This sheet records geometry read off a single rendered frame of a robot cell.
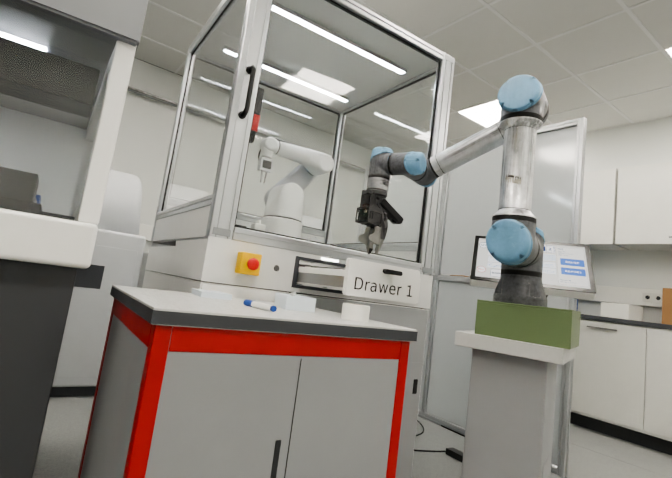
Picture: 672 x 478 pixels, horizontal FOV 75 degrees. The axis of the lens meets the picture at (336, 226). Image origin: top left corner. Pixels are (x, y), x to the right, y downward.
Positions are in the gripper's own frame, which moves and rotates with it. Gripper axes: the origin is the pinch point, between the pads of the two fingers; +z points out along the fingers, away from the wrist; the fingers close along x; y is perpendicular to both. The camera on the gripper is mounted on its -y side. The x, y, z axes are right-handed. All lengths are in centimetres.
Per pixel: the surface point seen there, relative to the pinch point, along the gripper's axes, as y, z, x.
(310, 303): 29.3, 19.4, 12.3
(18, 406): 90, 50, -5
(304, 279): 15.4, 12.8, -17.4
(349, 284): 16.1, 12.7, 10.7
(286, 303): 35.9, 20.2, 11.0
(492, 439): -18, 49, 39
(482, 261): -82, -8, -20
